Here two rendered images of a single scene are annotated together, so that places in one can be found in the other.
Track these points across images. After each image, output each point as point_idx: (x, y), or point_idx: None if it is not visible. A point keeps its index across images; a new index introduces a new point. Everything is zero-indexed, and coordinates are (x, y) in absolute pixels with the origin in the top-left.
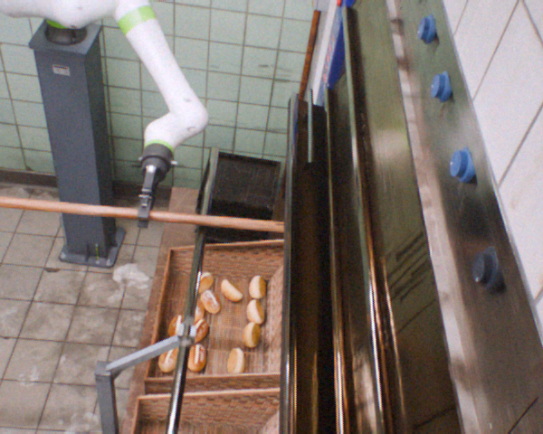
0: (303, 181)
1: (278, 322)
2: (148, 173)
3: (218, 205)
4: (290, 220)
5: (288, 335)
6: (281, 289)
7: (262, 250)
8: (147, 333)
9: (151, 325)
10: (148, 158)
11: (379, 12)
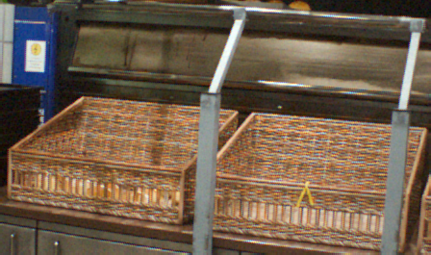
0: None
1: (144, 156)
2: None
3: (7, 97)
4: None
5: None
6: (109, 145)
7: (65, 124)
8: (87, 215)
9: (76, 213)
10: None
11: None
